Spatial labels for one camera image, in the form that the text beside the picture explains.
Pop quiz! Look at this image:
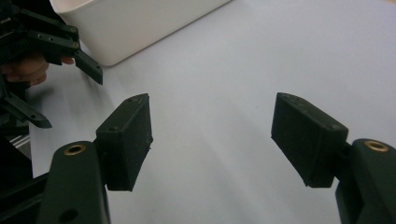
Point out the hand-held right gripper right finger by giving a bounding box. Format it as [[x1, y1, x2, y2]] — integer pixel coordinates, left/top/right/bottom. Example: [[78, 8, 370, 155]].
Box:
[[270, 91, 349, 189]]

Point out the long white plastic bin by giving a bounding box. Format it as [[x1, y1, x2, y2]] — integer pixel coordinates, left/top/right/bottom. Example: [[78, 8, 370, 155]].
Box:
[[49, 0, 233, 67]]

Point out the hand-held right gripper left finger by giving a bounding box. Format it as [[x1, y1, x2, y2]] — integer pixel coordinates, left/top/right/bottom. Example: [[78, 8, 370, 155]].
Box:
[[95, 92, 154, 192]]

